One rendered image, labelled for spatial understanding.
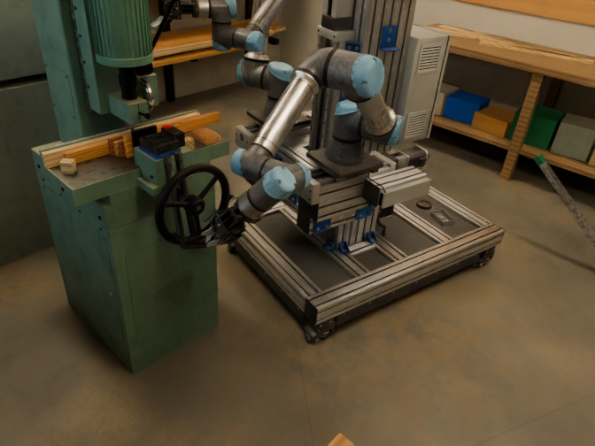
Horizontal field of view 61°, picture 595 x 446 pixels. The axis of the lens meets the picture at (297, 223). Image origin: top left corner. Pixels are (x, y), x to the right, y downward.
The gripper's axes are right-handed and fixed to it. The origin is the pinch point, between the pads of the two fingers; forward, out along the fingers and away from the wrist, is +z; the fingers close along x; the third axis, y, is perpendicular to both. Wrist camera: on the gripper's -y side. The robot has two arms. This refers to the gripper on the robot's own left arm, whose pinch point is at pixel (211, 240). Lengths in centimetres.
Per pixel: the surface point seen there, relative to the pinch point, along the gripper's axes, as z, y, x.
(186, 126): 17, -35, -50
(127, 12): -14, -2, -70
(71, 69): 21, -2, -77
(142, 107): 10, -13, -54
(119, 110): 17, -9, -58
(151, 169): 11.7, -4.0, -31.3
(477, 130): -3, -303, -12
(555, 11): -88, -329, -56
